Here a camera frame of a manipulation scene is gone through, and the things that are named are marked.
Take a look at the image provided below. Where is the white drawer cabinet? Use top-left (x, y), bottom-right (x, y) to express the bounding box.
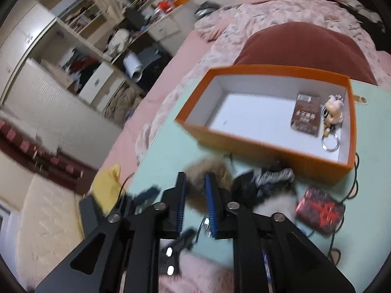
top-left (78, 61), bottom-right (117, 107)

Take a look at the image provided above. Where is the black monitor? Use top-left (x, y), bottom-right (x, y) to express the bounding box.
top-left (125, 6), bottom-right (144, 28)

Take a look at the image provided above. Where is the yellow cloth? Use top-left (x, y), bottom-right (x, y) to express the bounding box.
top-left (92, 164), bottom-right (123, 214)

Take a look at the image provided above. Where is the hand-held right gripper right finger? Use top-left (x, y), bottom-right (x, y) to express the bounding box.
top-left (205, 173), bottom-right (356, 293)

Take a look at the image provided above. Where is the white desk drawer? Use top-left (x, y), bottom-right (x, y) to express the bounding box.
top-left (151, 18), bottom-right (181, 42)

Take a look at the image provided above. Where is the brown packet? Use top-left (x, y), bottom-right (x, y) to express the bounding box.
top-left (290, 94), bottom-right (321, 136)

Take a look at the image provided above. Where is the pile of black clothes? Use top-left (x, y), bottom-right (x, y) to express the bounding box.
top-left (333, 0), bottom-right (391, 52)

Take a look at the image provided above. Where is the maroon pillow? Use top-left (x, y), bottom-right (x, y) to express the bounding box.
top-left (234, 21), bottom-right (378, 86)

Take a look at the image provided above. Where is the black lace-trimmed cloth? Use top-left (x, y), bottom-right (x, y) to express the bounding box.
top-left (232, 171), bottom-right (266, 208)

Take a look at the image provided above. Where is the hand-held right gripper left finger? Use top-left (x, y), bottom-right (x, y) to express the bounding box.
top-left (35, 172), bottom-right (187, 293)

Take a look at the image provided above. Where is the white shelf unit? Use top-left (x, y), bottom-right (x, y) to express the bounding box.
top-left (31, 0), bottom-right (129, 68)

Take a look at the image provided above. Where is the dark red checked cloth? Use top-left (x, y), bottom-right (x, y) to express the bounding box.
top-left (0, 119), bottom-right (98, 196)

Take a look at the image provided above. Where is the pink floral blanket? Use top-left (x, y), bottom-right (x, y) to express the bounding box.
top-left (134, 0), bottom-right (382, 165)

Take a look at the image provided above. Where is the white air conditioner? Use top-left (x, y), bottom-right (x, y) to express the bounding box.
top-left (50, 0), bottom-right (87, 17)

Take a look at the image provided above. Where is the brown fur pom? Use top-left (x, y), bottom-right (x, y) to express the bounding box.
top-left (185, 156), bottom-right (234, 209)

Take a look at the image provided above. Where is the grey black bag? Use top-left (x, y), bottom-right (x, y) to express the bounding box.
top-left (195, 1), bottom-right (220, 20)

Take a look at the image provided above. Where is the white paper roll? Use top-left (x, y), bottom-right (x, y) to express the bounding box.
top-left (123, 52), bottom-right (143, 81)

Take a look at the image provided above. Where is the white bag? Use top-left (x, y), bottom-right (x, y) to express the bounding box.
top-left (107, 29), bottom-right (130, 57)

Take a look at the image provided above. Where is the cream quilted mat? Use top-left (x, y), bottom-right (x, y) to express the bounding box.
top-left (15, 174), bottom-right (89, 269)

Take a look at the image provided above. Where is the large orange cardboard box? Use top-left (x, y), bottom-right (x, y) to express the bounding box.
top-left (174, 64), bottom-right (357, 185)

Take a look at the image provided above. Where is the dark red patterned case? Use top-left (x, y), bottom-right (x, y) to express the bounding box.
top-left (295, 186), bottom-right (346, 235)

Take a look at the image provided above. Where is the cream figurine keychain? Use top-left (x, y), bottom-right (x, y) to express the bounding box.
top-left (321, 94), bottom-right (346, 152)

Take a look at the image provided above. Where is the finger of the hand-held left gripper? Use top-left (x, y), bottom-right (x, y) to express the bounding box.
top-left (165, 228), bottom-right (196, 278)
top-left (131, 185), bottom-right (162, 206)

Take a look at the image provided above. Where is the black wavy-patterned cloth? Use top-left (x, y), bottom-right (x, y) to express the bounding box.
top-left (255, 168), bottom-right (295, 190)

